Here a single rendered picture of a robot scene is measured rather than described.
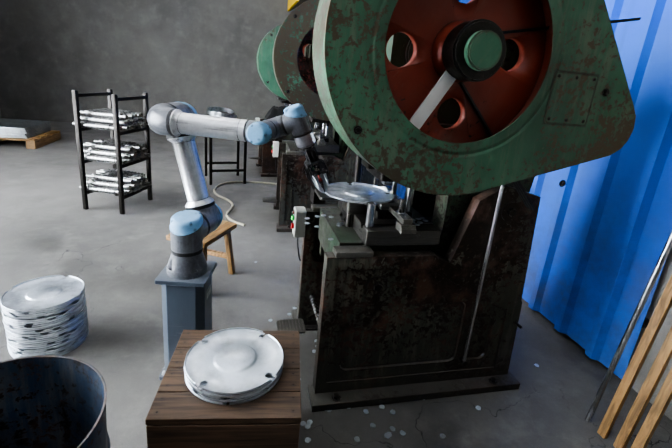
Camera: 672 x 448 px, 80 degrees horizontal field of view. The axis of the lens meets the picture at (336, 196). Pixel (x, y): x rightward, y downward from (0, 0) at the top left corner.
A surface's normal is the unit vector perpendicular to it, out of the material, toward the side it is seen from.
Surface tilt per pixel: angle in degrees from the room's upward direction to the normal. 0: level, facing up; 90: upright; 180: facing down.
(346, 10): 90
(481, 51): 90
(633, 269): 90
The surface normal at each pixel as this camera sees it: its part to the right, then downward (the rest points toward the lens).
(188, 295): 0.04, 0.29
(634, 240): -0.40, 0.23
